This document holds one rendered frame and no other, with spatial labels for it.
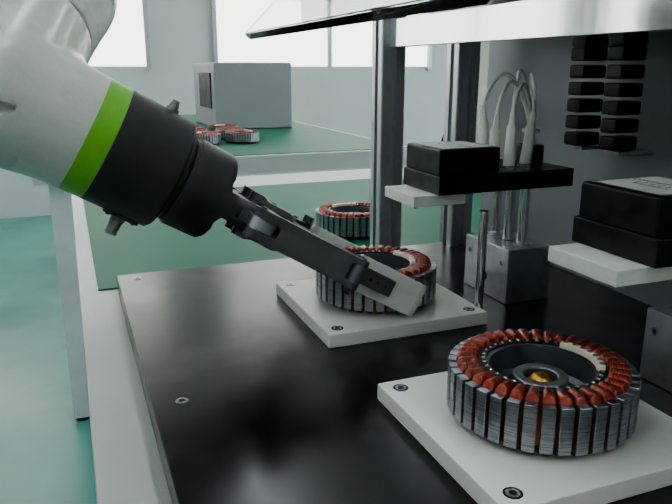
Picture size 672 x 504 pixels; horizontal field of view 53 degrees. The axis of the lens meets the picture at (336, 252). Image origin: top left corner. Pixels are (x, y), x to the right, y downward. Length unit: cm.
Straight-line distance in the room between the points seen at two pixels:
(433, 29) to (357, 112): 477
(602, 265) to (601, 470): 11
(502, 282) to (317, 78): 474
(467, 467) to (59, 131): 34
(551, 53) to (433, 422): 50
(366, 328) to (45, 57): 31
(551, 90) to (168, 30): 441
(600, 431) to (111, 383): 36
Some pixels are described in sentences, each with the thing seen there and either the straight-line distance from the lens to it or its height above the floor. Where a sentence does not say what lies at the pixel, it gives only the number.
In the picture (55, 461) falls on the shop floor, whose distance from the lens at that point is 199.
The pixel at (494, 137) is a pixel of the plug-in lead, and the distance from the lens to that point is 67.
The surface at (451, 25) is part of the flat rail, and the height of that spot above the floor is 103.
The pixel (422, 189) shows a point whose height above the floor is 88.
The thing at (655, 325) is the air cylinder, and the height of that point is 81.
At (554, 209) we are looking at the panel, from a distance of 81.
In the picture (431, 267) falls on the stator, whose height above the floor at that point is 82.
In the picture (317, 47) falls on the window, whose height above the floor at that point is 114.
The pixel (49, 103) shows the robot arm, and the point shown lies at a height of 97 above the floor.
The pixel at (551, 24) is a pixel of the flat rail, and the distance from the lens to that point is 57.
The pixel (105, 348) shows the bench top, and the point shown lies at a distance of 65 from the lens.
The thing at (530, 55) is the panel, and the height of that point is 100.
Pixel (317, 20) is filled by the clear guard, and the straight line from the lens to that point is 29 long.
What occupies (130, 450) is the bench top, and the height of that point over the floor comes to 75.
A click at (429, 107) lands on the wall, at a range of 576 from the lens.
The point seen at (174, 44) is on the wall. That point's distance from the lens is 509.
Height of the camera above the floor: 99
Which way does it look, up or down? 15 degrees down
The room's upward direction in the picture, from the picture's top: straight up
